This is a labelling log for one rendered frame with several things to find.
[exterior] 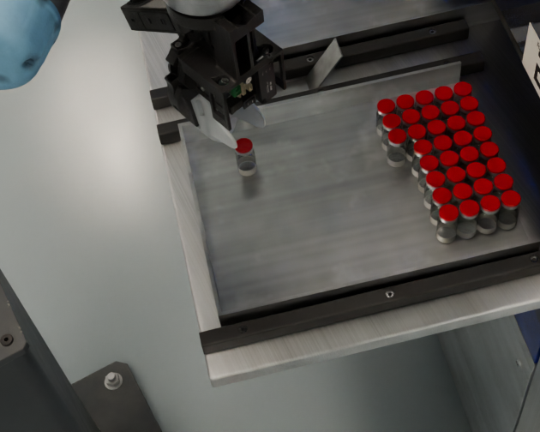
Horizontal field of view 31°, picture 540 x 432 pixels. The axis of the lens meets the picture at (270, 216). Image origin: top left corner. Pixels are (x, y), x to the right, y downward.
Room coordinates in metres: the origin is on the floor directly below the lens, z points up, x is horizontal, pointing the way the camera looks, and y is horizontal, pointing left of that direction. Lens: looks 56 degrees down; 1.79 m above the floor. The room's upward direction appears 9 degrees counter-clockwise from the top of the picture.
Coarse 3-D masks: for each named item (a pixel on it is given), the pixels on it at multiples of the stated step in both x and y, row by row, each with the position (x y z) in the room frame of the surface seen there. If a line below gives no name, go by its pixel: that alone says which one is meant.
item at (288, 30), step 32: (256, 0) 0.96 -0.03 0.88; (288, 0) 0.95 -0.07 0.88; (320, 0) 0.94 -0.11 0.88; (352, 0) 0.93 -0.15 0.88; (384, 0) 0.92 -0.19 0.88; (416, 0) 0.91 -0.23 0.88; (448, 0) 0.90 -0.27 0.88; (480, 0) 0.90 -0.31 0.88; (288, 32) 0.89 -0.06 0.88; (320, 32) 0.88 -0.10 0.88; (352, 32) 0.84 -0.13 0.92; (384, 32) 0.85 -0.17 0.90
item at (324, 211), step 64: (448, 64) 0.77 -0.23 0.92; (192, 128) 0.74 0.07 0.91; (256, 128) 0.74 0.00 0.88; (320, 128) 0.73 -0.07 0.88; (192, 192) 0.64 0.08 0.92; (256, 192) 0.65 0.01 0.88; (320, 192) 0.64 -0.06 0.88; (384, 192) 0.62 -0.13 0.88; (256, 256) 0.57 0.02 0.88; (320, 256) 0.55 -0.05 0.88; (384, 256) 0.54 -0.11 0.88; (448, 256) 0.53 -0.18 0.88; (512, 256) 0.51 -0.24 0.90
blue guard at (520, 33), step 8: (496, 0) 0.77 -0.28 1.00; (504, 0) 0.75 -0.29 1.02; (512, 0) 0.74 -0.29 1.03; (520, 0) 0.72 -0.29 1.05; (528, 0) 0.70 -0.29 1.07; (536, 0) 0.69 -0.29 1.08; (504, 8) 0.75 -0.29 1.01; (512, 8) 0.73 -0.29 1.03; (520, 8) 0.72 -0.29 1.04; (528, 8) 0.70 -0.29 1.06; (536, 8) 0.68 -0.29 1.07; (504, 16) 0.75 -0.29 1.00; (512, 16) 0.73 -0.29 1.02; (520, 16) 0.71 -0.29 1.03; (528, 16) 0.70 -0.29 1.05; (536, 16) 0.68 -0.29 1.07; (512, 24) 0.73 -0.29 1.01; (520, 24) 0.71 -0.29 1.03; (528, 24) 0.69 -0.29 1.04; (536, 24) 0.68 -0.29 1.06; (512, 32) 0.73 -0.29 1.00; (520, 32) 0.71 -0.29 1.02; (536, 32) 0.67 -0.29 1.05; (520, 40) 0.70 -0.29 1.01; (520, 48) 0.70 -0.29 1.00
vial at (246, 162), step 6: (252, 150) 0.68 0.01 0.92; (240, 156) 0.68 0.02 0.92; (246, 156) 0.68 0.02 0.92; (252, 156) 0.68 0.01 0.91; (240, 162) 0.68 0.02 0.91; (246, 162) 0.67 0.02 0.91; (252, 162) 0.68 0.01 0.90; (240, 168) 0.68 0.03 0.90; (246, 168) 0.67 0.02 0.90; (252, 168) 0.68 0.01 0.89; (246, 174) 0.67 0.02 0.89; (252, 174) 0.68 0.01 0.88
